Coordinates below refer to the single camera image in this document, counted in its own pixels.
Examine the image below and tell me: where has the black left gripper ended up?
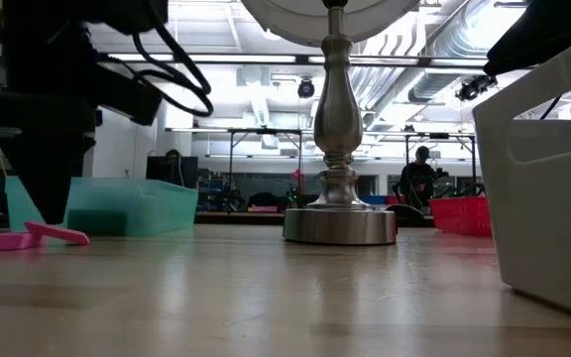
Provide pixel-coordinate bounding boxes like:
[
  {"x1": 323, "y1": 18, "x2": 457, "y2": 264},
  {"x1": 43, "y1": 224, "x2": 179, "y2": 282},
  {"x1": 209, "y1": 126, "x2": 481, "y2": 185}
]
[{"x1": 0, "y1": 29, "x2": 103, "y2": 225}]

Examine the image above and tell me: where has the black ceiling spotlight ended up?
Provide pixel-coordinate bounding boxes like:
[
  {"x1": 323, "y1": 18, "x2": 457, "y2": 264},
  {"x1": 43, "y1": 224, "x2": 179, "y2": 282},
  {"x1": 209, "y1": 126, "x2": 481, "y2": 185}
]
[
  {"x1": 455, "y1": 72, "x2": 499, "y2": 103},
  {"x1": 297, "y1": 77, "x2": 316, "y2": 99}
]

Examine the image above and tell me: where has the green translucent plastic bin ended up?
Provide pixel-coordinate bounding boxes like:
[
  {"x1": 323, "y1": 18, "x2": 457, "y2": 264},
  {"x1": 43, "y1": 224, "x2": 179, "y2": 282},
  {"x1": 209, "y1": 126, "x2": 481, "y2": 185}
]
[{"x1": 5, "y1": 176, "x2": 200, "y2": 238}]

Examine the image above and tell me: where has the black cabinet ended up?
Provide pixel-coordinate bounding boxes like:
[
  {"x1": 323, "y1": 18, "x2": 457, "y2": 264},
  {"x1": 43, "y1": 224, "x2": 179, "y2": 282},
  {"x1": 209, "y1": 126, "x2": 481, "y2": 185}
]
[{"x1": 145, "y1": 155, "x2": 200, "y2": 188}]

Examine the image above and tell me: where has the person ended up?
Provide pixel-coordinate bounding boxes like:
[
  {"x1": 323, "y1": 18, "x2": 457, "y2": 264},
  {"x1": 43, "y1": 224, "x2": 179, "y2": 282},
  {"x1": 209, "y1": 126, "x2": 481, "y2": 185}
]
[{"x1": 398, "y1": 145, "x2": 438, "y2": 209}]

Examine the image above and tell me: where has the translucent white plastic bin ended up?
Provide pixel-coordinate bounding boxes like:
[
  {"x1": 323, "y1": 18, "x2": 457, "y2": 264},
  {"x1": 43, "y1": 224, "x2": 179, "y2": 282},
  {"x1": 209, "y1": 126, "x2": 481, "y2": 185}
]
[{"x1": 471, "y1": 27, "x2": 571, "y2": 324}]

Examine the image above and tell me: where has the red plastic basket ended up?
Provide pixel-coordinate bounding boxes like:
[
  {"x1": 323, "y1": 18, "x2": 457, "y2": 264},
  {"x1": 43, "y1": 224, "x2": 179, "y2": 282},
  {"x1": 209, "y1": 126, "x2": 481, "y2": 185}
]
[{"x1": 428, "y1": 195, "x2": 494, "y2": 238}]

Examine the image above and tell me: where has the silver table lamp white shade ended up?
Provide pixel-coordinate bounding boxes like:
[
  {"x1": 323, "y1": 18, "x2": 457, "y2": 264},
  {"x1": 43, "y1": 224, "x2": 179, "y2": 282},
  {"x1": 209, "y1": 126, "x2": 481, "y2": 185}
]
[{"x1": 240, "y1": 0, "x2": 420, "y2": 247}]

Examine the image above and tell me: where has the black rounded chair back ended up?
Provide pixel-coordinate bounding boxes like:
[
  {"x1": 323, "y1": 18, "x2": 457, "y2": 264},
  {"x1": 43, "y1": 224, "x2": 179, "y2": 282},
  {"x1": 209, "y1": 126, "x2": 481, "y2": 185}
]
[{"x1": 384, "y1": 203, "x2": 424, "y2": 227}]

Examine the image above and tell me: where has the long ceiling light strip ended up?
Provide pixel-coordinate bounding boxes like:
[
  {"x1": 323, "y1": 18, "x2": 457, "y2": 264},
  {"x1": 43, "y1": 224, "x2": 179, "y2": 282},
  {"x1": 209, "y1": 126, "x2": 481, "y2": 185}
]
[{"x1": 109, "y1": 52, "x2": 490, "y2": 68}]

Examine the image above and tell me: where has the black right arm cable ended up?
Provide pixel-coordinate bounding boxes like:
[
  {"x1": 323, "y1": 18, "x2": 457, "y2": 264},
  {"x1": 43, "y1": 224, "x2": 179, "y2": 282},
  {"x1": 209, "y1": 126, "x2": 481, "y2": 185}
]
[{"x1": 539, "y1": 95, "x2": 563, "y2": 121}]

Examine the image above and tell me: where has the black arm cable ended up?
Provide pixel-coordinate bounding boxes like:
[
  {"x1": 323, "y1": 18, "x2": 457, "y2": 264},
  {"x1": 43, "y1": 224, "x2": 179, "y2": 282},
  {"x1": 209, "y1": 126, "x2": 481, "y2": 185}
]
[
  {"x1": 131, "y1": 22, "x2": 215, "y2": 119},
  {"x1": 539, "y1": 95, "x2": 563, "y2": 121}
]

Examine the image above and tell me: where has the silver air duct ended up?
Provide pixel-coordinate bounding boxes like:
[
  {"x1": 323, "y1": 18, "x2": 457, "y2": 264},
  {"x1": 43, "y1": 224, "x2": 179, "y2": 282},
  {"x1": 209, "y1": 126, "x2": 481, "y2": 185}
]
[{"x1": 406, "y1": 0, "x2": 524, "y2": 104}]

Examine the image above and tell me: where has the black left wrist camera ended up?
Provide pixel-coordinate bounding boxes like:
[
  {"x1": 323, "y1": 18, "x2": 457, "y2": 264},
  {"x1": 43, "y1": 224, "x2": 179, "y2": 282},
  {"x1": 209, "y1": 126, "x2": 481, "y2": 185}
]
[{"x1": 94, "y1": 62, "x2": 164, "y2": 127}]

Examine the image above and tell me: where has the black frame work table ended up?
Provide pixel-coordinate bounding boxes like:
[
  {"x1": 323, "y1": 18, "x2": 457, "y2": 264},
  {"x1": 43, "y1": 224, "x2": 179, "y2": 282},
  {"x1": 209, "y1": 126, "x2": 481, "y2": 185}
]
[
  {"x1": 364, "y1": 131, "x2": 478, "y2": 199},
  {"x1": 166, "y1": 127, "x2": 311, "y2": 212}
]

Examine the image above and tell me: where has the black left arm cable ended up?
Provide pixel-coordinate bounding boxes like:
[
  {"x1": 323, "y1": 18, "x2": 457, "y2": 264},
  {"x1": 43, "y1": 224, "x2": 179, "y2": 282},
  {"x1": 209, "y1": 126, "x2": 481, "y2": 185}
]
[{"x1": 131, "y1": 22, "x2": 215, "y2": 119}]

